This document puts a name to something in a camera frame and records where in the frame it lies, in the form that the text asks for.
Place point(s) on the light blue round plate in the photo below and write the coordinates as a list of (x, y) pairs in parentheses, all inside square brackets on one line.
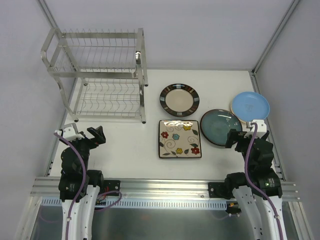
[(250, 106)]

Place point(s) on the cream plate under blue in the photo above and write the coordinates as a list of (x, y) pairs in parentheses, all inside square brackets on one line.
[(232, 111)]

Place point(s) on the aluminium mounting rail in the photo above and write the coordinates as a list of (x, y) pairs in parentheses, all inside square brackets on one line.
[(171, 189)]

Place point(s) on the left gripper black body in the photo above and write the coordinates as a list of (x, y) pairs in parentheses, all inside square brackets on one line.
[(88, 139)]

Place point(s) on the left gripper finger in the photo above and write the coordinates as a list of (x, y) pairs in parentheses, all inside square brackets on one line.
[(69, 130), (98, 135)]

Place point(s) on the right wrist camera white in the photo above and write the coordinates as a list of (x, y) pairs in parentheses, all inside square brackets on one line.
[(258, 126)]

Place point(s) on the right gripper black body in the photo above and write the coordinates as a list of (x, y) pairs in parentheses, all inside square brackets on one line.
[(242, 139)]

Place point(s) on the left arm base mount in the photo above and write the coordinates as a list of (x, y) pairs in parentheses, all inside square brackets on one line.
[(112, 187)]

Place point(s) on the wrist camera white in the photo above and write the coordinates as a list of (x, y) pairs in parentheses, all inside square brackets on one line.
[(258, 126), (73, 138)]

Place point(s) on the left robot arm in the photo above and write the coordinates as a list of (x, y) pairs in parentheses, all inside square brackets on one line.
[(78, 186)]

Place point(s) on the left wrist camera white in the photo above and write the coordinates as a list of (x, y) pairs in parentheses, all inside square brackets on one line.
[(73, 138)]

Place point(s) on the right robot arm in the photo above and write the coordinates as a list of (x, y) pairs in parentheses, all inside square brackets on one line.
[(257, 189)]

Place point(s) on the square floral plate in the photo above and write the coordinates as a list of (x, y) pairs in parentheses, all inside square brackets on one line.
[(179, 139)]

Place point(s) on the round plate dark patterned rim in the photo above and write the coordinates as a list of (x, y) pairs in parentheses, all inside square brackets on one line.
[(179, 100)]

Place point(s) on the steel two-tier dish rack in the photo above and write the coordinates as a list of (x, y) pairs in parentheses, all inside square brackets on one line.
[(100, 74)]

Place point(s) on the white slotted cable duct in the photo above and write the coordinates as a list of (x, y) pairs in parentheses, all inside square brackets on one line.
[(129, 203)]

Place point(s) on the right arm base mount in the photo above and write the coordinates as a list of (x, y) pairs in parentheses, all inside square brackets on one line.
[(217, 190)]

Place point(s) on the teal round glazed plate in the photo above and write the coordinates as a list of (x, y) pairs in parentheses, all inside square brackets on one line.
[(215, 125)]

